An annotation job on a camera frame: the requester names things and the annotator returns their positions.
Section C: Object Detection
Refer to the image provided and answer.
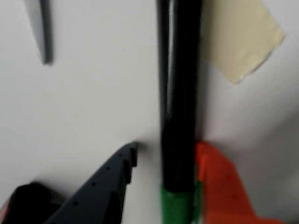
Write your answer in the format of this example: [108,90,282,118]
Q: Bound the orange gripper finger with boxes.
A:
[193,140,289,224]

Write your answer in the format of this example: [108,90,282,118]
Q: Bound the long beige masking tape strip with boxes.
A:
[202,0,286,85]

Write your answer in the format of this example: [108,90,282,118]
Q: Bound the blue handled scissors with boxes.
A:
[24,0,53,65]

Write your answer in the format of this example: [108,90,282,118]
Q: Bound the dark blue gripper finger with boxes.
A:
[43,141,139,224]

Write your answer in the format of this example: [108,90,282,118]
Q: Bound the green capped black marker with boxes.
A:
[156,0,204,224]

